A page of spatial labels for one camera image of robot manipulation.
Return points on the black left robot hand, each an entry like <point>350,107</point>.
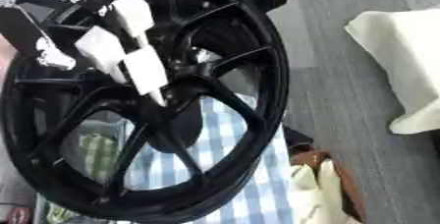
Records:
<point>23,28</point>

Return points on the black spoked wheel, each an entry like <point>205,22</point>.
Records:
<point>260,70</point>

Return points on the brown and white bag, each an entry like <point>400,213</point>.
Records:
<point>321,182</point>

